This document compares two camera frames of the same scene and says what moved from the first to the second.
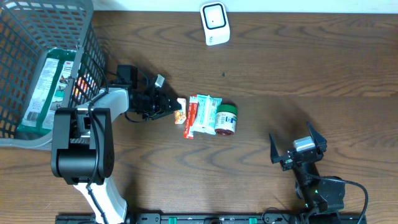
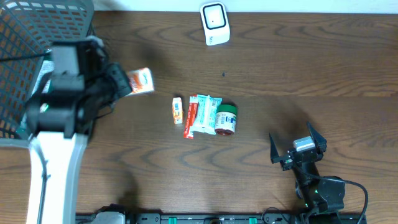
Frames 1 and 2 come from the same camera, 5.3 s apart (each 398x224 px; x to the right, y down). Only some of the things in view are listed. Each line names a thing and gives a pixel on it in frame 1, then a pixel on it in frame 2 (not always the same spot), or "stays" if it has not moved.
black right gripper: (286, 163) stays
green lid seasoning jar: (226, 119) stays
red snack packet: (191, 116) stays
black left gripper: (159, 107) → (118, 70)
